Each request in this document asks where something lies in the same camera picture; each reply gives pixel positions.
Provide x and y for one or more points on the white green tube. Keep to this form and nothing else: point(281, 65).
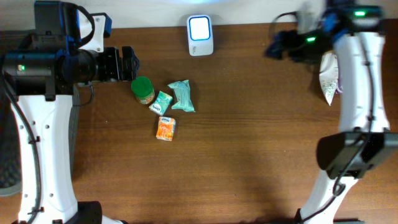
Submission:
point(328, 75)

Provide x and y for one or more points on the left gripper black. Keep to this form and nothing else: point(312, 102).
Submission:
point(115, 64)

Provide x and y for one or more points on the orange tissue pack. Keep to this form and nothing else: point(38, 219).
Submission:
point(165, 128)

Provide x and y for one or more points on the red purple tissue pack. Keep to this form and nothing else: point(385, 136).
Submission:
point(339, 88)

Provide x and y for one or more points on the small teal tissue pack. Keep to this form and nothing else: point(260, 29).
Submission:
point(161, 103)

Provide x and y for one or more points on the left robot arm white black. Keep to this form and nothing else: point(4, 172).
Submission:
point(66, 48)

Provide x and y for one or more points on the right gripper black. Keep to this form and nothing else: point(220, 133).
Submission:
point(280, 47)

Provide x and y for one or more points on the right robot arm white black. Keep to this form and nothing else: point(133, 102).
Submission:
point(355, 33)

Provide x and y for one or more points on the teal wipes packet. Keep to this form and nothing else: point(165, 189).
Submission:
point(182, 93)

